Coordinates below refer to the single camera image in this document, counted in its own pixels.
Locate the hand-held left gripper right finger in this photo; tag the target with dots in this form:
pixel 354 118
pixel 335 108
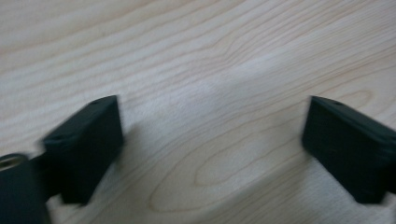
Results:
pixel 351 149

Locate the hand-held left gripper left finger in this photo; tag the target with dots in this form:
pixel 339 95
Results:
pixel 84 149

